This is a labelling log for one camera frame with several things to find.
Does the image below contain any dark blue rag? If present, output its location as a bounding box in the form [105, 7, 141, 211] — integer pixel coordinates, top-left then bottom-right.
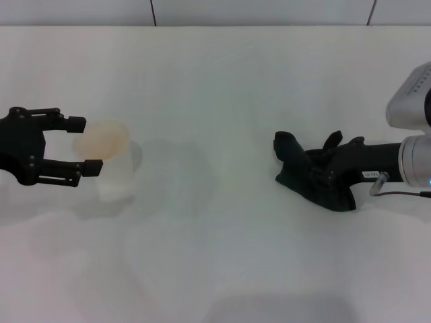
[272, 131, 358, 213]

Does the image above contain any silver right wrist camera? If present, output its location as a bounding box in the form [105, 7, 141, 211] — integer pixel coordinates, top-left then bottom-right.
[385, 61, 431, 129]

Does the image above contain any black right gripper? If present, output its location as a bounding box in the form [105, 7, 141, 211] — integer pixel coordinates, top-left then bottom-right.
[310, 130, 403, 188]

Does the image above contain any white plastic cup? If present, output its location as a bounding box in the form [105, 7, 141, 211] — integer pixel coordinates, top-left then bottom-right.
[73, 119, 143, 203]

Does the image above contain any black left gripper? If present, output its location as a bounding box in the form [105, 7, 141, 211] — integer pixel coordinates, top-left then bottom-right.
[0, 106, 104, 188]

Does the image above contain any right arm connector with cable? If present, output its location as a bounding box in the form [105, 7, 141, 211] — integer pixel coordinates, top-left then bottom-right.
[368, 170, 431, 200]

